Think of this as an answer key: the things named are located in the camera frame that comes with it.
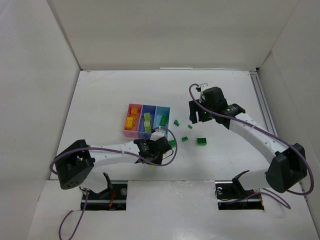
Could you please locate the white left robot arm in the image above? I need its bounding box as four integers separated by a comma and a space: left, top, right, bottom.
49, 136, 173, 193

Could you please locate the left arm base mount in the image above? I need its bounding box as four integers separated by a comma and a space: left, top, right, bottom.
79, 173, 128, 211

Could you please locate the green lego plate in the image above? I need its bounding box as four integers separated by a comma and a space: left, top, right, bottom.
159, 115, 169, 127

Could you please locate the green two-by-two lego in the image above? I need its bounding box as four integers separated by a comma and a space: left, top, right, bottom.
169, 140, 177, 148

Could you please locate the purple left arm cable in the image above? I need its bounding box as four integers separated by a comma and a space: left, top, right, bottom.
49, 126, 178, 240

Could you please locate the pale green sloped lego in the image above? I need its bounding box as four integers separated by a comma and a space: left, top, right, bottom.
144, 126, 152, 133

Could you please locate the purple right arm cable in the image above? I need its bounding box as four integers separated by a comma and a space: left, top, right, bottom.
188, 83, 315, 210

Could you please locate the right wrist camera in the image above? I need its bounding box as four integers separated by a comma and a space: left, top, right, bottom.
196, 83, 210, 92

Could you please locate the yellow rectangular lego brick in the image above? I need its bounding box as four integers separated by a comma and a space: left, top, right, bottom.
124, 116, 136, 131

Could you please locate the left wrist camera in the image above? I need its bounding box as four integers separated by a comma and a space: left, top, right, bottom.
150, 129, 166, 141

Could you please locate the lime sloped lego piece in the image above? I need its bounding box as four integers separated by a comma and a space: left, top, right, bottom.
144, 121, 151, 127

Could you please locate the pale green lego block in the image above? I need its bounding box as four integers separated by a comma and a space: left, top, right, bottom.
143, 112, 151, 122

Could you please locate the small green arch lego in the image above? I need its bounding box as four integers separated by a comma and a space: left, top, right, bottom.
181, 136, 188, 142

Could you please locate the green lego brick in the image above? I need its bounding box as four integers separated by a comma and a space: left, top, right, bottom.
196, 137, 207, 146

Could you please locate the green wedge lego piece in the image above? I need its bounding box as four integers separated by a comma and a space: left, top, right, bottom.
173, 120, 180, 126

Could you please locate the light blue plastic bin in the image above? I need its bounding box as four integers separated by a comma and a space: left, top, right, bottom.
153, 106, 170, 129

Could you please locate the aluminium rail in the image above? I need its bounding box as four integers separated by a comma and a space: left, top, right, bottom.
249, 70, 277, 136

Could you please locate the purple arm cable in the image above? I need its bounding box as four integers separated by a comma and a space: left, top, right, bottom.
49, 126, 178, 240
188, 83, 315, 210

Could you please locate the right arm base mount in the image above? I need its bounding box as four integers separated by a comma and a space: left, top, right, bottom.
214, 170, 265, 211

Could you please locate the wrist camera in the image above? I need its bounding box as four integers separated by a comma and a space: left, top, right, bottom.
196, 83, 210, 92
150, 129, 166, 141

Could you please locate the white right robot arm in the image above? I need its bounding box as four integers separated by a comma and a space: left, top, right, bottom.
189, 83, 309, 193

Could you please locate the pink plastic bin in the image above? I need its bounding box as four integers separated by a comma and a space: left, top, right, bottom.
123, 103, 143, 139

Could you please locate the orange round lego piece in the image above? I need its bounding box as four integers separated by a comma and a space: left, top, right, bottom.
130, 107, 138, 115

